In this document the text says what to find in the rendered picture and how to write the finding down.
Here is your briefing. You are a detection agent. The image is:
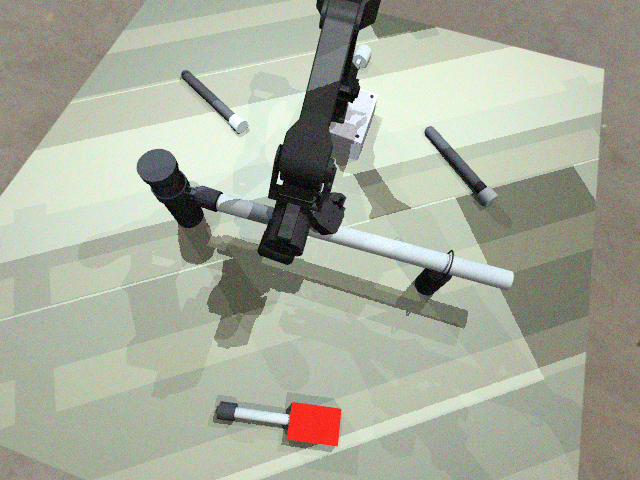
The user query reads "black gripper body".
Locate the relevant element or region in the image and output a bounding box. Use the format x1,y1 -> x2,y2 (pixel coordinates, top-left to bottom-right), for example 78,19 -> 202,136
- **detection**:
257,230 -> 295,265

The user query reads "black cylinder with grey end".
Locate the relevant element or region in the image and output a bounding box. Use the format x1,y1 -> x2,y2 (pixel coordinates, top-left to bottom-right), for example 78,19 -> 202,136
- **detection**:
181,70 -> 248,133
425,126 -> 499,206

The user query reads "black post with cap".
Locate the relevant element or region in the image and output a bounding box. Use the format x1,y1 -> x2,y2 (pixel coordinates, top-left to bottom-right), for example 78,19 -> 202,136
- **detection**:
137,149 -> 203,228

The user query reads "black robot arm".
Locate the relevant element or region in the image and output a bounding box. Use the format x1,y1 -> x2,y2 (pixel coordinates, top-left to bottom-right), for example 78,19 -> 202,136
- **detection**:
264,0 -> 381,256

